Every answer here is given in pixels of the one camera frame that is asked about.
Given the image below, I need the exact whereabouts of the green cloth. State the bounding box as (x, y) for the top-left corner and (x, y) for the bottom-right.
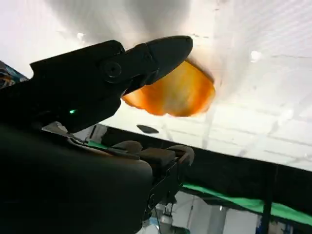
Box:
(85, 139), (312, 226)

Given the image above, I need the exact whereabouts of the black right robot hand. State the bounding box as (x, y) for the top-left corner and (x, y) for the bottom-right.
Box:
(0, 35), (195, 234)

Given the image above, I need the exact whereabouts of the black vertical post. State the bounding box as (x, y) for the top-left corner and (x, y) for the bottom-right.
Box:
(262, 163), (279, 234)

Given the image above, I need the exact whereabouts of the black table cable grommet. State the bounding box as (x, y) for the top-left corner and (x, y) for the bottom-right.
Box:
(136, 124), (159, 134)

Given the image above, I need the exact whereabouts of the orange white toy bread roll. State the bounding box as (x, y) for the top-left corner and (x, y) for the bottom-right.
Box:
(121, 59), (216, 117)

